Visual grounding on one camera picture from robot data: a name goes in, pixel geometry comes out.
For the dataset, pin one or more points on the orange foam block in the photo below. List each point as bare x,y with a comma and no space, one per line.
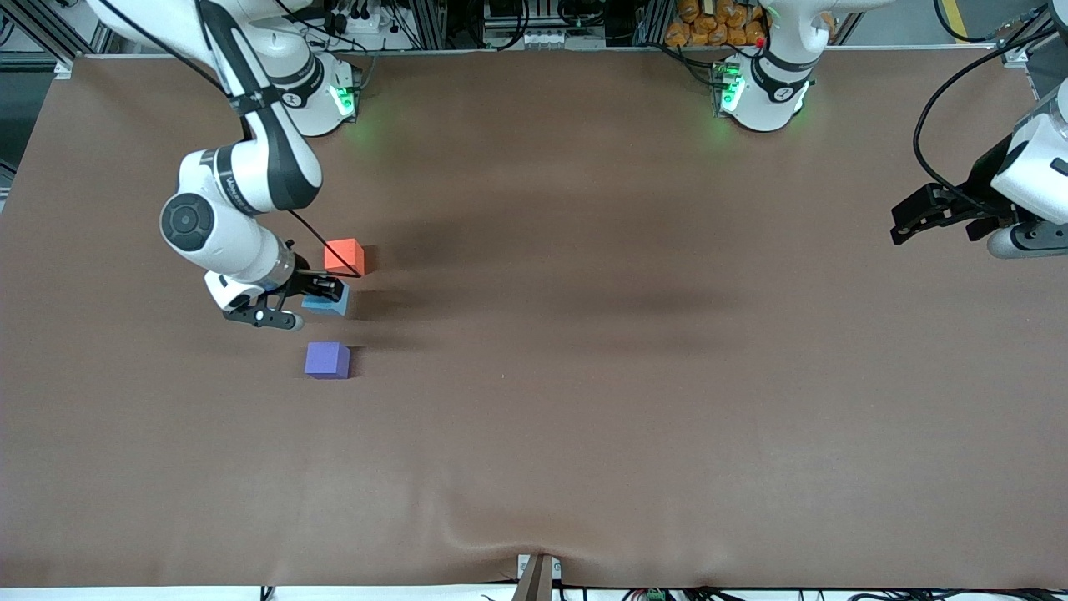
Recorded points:
344,255

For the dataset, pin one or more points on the purple foam block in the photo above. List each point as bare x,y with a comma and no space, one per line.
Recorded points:
327,359

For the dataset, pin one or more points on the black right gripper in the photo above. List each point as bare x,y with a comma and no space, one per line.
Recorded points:
304,282

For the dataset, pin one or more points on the orange packets pile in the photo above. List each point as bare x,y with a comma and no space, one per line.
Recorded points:
709,21

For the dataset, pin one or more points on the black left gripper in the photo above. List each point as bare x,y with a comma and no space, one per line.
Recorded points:
983,189

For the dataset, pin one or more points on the aluminium frame rail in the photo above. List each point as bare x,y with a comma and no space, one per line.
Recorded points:
29,57
1014,57

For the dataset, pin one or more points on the aluminium profile column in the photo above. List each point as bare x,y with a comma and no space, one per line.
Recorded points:
427,23

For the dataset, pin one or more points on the white power strip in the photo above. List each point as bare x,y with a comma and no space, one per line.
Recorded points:
534,39

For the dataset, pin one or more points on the brown post with grey bracket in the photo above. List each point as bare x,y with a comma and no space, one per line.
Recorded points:
538,580

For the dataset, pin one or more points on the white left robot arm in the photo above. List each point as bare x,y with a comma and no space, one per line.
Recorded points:
772,83

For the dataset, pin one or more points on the brown table cover mat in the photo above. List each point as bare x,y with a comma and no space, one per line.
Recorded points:
667,417

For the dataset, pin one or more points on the power strip with black plugs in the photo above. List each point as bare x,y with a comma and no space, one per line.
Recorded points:
359,21

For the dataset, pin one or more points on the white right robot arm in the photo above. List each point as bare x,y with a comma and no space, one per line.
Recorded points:
242,179

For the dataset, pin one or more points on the light blue foam block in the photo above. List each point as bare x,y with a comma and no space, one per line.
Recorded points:
329,309

